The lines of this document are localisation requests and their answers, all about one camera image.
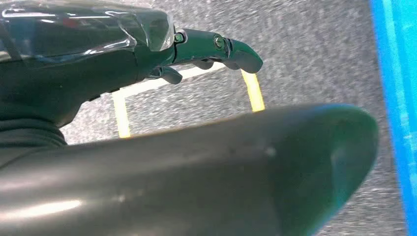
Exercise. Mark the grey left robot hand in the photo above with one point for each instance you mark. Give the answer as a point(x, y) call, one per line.
point(195, 179)

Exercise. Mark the blue metal shelf rack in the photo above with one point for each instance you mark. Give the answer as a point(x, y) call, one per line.
point(397, 65)

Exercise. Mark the yellow floor tape square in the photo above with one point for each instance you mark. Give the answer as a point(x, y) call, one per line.
point(121, 114)

